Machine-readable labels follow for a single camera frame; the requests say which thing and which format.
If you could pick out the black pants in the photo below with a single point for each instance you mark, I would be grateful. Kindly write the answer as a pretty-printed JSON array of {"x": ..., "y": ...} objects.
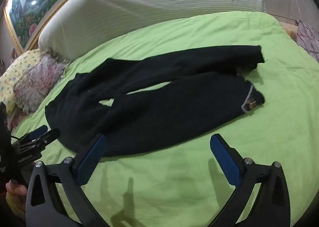
[{"x": 149, "y": 122}]

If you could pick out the green bed sheet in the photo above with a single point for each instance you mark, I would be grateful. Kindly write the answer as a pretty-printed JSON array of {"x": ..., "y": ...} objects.
[{"x": 174, "y": 192}]

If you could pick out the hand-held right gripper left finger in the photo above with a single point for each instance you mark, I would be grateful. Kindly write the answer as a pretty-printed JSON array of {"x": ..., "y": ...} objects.
[{"x": 91, "y": 159}]

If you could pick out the pink patterned quilt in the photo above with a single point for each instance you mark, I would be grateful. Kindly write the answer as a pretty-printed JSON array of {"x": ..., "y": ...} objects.
[{"x": 307, "y": 39}]

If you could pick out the person's left hand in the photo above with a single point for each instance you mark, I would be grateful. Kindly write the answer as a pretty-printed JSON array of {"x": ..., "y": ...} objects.
[{"x": 15, "y": 188}]

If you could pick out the pink floral pillow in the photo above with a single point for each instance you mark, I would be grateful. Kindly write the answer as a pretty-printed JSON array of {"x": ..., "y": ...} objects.
[{"x": 37, "y": 82}]

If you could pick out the person's left forearm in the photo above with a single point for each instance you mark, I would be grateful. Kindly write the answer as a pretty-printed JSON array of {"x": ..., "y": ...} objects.
[{"x": 13, "y": 207}]

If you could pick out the gold framed landscape painting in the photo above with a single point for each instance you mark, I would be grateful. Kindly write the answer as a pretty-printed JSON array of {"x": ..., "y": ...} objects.
[{"x": 30, "y": 0}]

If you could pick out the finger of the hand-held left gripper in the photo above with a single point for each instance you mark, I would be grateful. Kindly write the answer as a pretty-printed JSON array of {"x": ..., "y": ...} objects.
[
  {"x": 38, "y": 131},
  {"x": 46, "y": 137}
]

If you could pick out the yellow floral pillow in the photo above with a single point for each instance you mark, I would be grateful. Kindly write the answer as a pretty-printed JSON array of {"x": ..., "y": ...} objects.
[{"x": 15, "y": 72}]

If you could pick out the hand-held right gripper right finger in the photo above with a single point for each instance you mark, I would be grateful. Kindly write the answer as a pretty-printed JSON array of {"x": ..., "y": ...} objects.
[{"x": 224, "y": 159}]

